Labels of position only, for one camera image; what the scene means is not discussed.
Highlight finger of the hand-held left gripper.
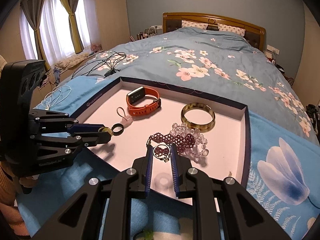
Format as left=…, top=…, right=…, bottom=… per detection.
left=28, top=110, right=107, bottom=137
left=30, top=130, right=112, bottom=164

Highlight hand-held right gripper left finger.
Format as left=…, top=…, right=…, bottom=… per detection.
left=30, top=145, right=154, bottom=240

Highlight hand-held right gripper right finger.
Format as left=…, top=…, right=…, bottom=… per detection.
left=169, top=144, right=293, bottom=240

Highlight black ring with green bead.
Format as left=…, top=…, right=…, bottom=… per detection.
left=99, top=123, right=123, bottom=137

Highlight pink heart charm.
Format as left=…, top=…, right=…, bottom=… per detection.
left=117, top=107, right=133, bottom=128

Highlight purple beaded bracelet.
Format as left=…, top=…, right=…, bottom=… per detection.
left=146, top=131, right=197, bottom=155

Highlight clear crystal bead bracelet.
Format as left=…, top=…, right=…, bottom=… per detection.
left=170, top=122, right=209, bottom=162

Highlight amber bangle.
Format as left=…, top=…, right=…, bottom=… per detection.
left=180, top=102, right=216, bottom=133

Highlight dark blue shallow box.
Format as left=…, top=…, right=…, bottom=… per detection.
left=72, top=76, right=251, bottom=204

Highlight orange smartwatch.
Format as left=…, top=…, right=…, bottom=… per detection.
left=126, top=86, right=162, bottom=117

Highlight person's left forearm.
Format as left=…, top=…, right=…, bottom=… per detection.
left=0, top=160, right=25, bottom=233

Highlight person's left hand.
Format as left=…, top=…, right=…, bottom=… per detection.
left=19, top=176, right=39, bottom=189

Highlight beige folded quilt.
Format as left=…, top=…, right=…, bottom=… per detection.
left=55, top=52, right=90, bottom=68

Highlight grey and green curtain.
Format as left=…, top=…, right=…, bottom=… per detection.
left=20, top=0, right=48, bottom=72
left=55, top=0, right=84, bottom=54

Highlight white sheer curtain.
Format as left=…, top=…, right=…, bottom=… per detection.
left=19, top=0, right=75, bottom=67

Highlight bright blue floral blanket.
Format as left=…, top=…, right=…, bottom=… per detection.
left=16, top=76, right=320, bottom=240

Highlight row of cosmetic bottles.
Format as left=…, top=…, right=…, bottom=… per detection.
left=130, top=29, right=163, bottom=42

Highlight beige wardrobe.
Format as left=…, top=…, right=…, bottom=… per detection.
left=291, top=1, right=320, bottom=105
left=82, top=0, right=132, bottom=52

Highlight grey-blue floral duvet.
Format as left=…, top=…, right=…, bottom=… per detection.
left=54, top=26, right=312, bottom=145

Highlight wooden headboard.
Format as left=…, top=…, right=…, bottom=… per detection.
left=162, top=12, right=267, bottom=52

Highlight pile of dark clothes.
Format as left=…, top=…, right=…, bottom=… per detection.
left=305, top=102, right=320, bottom=134

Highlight red and white nightstand clutter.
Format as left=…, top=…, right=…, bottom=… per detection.
left=264, top=51, right=278, bottom=64

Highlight spotted white pillow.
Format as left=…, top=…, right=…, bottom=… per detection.
left=181, top=20, right=209, bottom=30
left=217, top=23, right=246, bottom=36

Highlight white earphone cable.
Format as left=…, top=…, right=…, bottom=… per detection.
left=41, top=85, right=73, bottom=110

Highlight black cables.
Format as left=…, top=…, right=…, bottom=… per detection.
left=71, top=51, right=125, bottom=78

